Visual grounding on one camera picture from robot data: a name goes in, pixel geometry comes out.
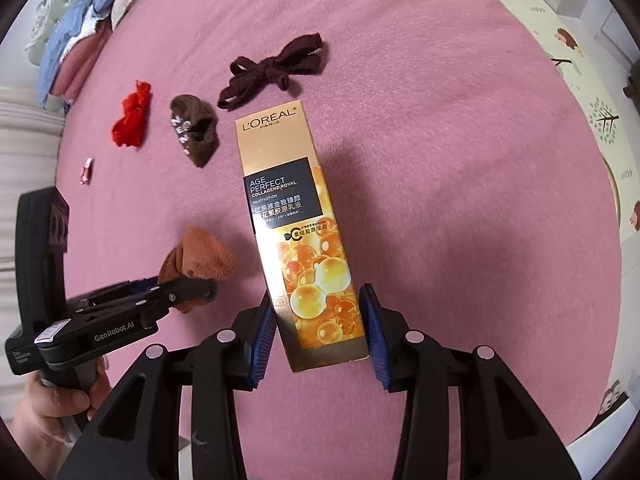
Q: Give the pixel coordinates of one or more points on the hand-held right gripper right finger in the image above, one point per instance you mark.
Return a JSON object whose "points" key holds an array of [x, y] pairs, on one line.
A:
{"points": [[375, 340]]}

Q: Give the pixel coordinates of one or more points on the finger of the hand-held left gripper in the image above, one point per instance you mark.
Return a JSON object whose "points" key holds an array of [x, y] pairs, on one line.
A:
{"points": [[125, 290], [185, 294]]}

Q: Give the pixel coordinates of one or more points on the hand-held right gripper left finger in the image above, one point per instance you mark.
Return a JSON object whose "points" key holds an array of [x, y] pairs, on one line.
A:
{"points": [[262, 340]]}

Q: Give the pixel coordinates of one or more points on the orange-brown sock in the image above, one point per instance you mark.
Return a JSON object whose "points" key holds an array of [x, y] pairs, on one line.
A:
{"points": [[205, 255]]}

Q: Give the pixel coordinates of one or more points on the gold cosmetics box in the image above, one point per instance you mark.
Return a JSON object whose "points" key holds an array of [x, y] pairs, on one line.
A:
{"points": [[295, 220]]}

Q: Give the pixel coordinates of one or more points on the person's left hand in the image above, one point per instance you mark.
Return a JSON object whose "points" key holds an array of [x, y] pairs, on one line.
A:
{"points": [[55, 410]]}

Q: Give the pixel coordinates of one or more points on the red and white candy wrapper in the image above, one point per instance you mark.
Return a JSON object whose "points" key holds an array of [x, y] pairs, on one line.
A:
{"points": [[86, 171]]}

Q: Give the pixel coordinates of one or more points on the white curtain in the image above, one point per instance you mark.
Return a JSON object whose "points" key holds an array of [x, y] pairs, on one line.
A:
{"points": [[30, 160]]}

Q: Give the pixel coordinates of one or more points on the brown printed sock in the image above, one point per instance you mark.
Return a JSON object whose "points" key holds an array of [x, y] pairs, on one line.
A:
{"points": [[200, 145]]}

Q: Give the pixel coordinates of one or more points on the red sock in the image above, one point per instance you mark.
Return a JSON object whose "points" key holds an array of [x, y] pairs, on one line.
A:
{"points": [[127, 122]]}

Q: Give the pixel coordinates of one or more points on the pink pillow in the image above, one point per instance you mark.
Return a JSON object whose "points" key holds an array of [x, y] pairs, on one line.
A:
{"points": [[80, 67]]}

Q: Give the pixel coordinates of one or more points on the white lace cloth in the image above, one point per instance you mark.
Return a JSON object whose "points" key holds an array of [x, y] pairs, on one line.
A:
{"points": [[89, 27]]}

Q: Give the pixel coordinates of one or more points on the green tufted headboard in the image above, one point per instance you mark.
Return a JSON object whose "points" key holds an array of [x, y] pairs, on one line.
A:
{"points": [[50, 10]]}

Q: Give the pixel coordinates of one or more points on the cartoon tree play mat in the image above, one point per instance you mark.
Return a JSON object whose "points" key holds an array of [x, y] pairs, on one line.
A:
{"points": [[575, 85]]}

